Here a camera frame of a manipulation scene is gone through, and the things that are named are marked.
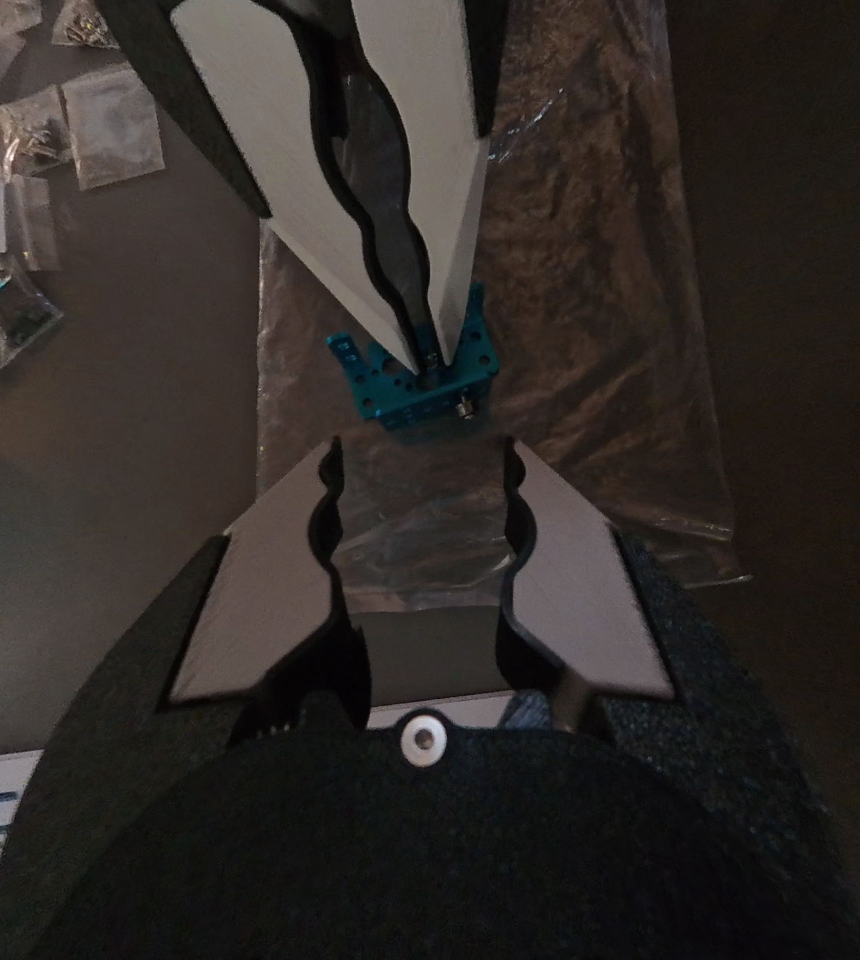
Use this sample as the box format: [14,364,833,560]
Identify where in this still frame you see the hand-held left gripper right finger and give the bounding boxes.
[496,435,678,734]

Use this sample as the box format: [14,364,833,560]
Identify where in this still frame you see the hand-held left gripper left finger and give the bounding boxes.
[163,435,372,729]

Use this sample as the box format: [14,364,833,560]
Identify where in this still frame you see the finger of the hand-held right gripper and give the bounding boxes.
[351,0,492,361]
[171,0,421,378]

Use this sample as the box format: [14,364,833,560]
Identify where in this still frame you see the blue perforated metal bracket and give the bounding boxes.
[325,281,502,451]

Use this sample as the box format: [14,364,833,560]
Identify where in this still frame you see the pile of small screw bags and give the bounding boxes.
[0,0,168,417]

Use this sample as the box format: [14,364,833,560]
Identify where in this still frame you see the large clear plastic bag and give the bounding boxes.
[253,0,753,609]

